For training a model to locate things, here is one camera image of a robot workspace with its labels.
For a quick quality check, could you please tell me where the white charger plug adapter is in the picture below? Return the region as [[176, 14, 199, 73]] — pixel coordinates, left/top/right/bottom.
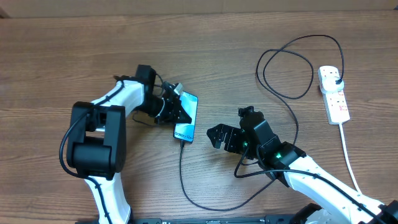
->
[[320, 77, 345, 94]]

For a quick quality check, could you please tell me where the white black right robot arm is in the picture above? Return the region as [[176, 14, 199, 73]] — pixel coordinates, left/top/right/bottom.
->
[[206, 106, 397, 223]]

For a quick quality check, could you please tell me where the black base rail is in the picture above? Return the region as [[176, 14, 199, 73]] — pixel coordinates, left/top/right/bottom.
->
[[74, 213, 299, 224]]

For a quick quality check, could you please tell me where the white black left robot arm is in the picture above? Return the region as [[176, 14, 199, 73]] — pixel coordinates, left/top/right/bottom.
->
[[59, 65, 198, 223]]

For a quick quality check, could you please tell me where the white power strip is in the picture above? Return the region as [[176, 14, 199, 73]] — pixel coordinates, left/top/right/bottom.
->
[[317, 65, 350, 125]]

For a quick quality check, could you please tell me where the blue Galaxy smartphone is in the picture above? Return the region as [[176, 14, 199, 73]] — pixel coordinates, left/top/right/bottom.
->
[[174, 91, 198, 142]]

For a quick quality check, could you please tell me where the black USB charging cable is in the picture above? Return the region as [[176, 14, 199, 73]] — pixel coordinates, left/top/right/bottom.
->
[[178, 34, 345, 212]]

